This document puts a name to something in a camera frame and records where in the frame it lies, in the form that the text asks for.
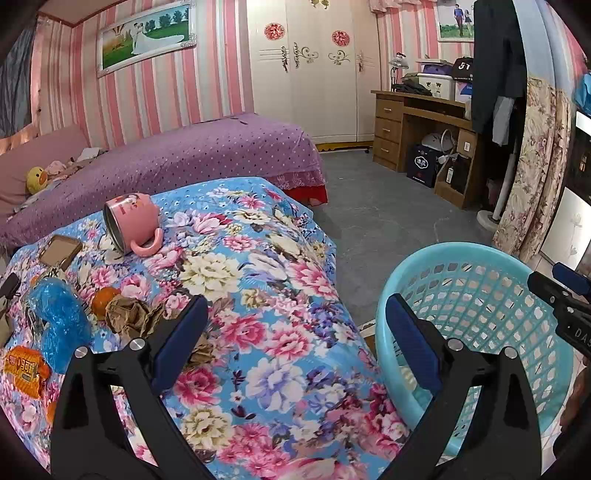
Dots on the small framed couple photo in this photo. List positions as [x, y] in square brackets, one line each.
[455, 20]

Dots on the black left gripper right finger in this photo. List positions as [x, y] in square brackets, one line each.
[503, 438]

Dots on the wooden desk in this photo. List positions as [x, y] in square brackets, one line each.
[403, 120]

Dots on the black box under desk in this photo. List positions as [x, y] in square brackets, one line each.
[423, 165]

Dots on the black glasses case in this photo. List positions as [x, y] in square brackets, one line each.
[7, 291]

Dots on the yellow duck plush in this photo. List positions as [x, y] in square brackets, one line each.
[36, 180]

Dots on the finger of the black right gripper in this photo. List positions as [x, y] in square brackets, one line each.
[576, 282]

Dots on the purple dotted bed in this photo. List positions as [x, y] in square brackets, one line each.
[246, 145]

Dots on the white wardrobe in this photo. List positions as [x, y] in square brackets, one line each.
[316, 64]

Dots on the white fan stand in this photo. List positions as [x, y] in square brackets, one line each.
[490, 219]

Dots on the brown phone case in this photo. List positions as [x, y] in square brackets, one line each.
[60, 252]

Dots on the white storage box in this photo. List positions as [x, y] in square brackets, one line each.
[440, 86]

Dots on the blue floral quilt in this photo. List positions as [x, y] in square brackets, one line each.
[281, 384]

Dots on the blue crumpled plastic bag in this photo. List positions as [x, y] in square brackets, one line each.
[66, 326]

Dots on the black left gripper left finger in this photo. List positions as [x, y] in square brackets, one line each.
[88, 439]

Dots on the desk lamp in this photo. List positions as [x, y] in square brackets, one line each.
[398, 66]

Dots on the dark hanging coat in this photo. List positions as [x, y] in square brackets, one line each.
[499, 68]

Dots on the floral curtain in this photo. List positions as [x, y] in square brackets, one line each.
[540, 171]

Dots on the grey window curtain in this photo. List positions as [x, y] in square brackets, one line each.
[16, 83]

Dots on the orange snack wrapper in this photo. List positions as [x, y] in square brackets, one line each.
[28, 370]

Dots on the framed wedding picture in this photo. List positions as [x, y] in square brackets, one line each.
[145, 35]

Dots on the light blue plastic basket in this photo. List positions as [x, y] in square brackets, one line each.
[479, 295]

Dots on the orange tangerine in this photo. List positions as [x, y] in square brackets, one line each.
[101, 299]

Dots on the pink headboard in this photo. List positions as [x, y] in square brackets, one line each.
[41, 151]

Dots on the pink metal mug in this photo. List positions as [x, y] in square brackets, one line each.
[132, 221]

